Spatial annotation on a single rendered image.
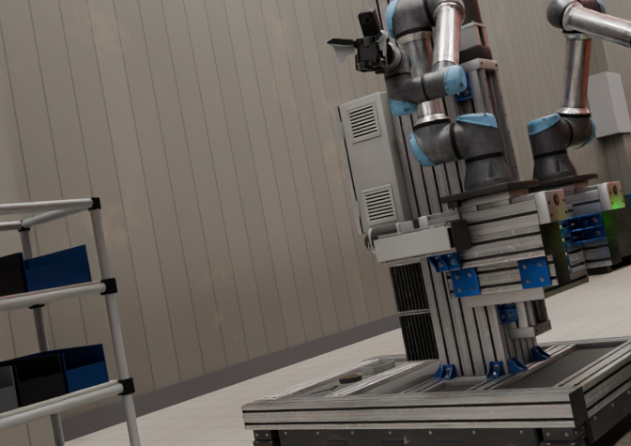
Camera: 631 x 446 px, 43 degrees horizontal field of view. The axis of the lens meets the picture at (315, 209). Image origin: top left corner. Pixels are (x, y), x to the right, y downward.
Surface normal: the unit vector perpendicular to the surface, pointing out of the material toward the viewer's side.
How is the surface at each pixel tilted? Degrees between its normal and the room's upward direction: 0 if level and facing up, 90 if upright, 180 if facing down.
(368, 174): 90
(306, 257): 90
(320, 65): 90
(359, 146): 90
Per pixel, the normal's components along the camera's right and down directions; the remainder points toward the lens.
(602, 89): -0.63, 0.07
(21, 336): 0.75, -0.18
